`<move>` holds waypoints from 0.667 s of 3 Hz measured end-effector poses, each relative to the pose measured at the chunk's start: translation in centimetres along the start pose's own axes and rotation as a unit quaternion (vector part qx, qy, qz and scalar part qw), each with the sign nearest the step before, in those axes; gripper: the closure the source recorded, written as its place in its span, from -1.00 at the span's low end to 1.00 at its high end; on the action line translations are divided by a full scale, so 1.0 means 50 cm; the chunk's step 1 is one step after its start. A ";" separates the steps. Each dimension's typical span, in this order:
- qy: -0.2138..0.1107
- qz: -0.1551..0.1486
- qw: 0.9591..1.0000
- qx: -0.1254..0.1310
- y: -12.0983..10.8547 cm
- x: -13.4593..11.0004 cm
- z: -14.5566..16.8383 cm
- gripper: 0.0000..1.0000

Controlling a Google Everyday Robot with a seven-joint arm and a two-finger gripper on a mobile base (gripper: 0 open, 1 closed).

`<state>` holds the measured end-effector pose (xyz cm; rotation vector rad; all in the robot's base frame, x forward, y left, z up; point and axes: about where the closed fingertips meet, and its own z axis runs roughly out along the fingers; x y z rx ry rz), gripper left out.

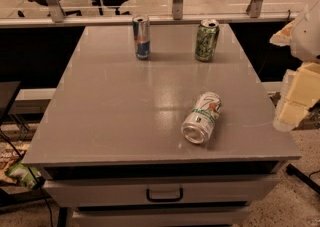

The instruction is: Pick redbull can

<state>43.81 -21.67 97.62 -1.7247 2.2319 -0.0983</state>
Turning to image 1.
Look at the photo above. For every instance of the white 7up can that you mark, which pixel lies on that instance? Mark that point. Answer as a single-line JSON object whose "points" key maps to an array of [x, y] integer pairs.
{"points": [[198, 126]]}

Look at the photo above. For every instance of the green chip bag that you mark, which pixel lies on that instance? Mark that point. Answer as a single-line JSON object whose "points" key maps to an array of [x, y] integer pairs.
{"points": [[28, 177]]}

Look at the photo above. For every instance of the dark side table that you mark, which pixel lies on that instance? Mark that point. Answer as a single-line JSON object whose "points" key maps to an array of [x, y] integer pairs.
{"points": [[8, 93]]}

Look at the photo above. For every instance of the upper drawer with black handle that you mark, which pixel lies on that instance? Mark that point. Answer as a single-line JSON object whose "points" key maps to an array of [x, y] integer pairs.
{"points": [[155, 191]]}

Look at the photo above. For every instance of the black stand leg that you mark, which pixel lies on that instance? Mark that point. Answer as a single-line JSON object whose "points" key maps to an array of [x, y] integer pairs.
{"points": [[293, 171]]}

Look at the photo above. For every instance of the blue silver Red Bull can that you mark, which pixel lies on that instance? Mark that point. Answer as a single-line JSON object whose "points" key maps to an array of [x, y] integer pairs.
{"points": [[141, 32]]}

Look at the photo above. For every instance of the green soda can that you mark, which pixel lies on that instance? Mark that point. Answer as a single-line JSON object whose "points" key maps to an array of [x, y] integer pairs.
{"points": [[206, 40]]}

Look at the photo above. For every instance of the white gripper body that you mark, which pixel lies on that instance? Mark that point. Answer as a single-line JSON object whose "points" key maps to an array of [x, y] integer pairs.
{"points": [[308, 39]]}

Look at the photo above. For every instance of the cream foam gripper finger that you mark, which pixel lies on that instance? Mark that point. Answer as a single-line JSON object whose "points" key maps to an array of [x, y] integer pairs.
{"points": [[283, 36], [300, 91]]}

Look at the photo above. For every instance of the grey drawer cabinet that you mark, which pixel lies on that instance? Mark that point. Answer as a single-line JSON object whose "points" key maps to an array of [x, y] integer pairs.
{"points": [[114, 116]]}

